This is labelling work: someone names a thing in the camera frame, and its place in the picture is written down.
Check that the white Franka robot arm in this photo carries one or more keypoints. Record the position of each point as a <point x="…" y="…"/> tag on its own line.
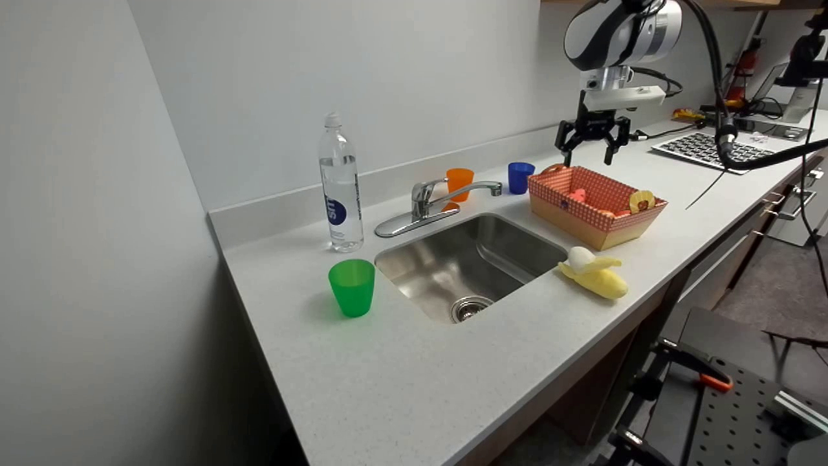
<point x="621" y="30"/>

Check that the red background object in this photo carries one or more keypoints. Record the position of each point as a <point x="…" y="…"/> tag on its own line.
<point x="744" y="69"/>

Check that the green plastic cup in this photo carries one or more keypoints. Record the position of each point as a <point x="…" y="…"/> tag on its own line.
<point x="353" y="289"/>

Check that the stainless steel sink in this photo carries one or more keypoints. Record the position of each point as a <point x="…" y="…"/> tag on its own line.
<point x="481" y="254"/>

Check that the yellow hand tool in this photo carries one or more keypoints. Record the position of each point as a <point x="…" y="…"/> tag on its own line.
<point x="688" y="114"/>

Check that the chrome faucet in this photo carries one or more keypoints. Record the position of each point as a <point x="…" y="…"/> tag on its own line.
<point x="424" y="204"/>

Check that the grey computer keyboard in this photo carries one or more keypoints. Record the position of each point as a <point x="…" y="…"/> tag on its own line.
<point x="695" y="148"/>

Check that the clear plastic water bottle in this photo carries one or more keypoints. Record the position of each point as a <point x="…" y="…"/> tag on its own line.
<point x="341" y="197"/>

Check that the yellow banana plush toy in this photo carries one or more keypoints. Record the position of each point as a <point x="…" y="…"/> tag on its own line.
<point x="598" y="279"/>

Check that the orange plastic cup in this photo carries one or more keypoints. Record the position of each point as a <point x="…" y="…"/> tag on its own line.
<point x="458" y="182"/>

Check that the grey perforated cart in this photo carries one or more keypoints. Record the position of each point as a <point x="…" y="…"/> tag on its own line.
<point x="740" y="404"/>

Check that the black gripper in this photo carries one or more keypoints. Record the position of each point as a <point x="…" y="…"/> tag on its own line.
<point x="595" y="118"/>

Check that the blue plastic cup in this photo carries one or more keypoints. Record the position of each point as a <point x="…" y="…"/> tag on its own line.
<point x="520" y="177"/>

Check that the open laptop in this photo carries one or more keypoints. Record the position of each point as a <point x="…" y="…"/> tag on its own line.
<point x="780" y="118"/>

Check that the red plastic basket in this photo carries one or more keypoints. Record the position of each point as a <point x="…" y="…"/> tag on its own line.
<point x="595" y="227"/>

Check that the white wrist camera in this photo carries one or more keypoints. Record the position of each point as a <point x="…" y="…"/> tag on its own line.
<point x="635" y="92"/>

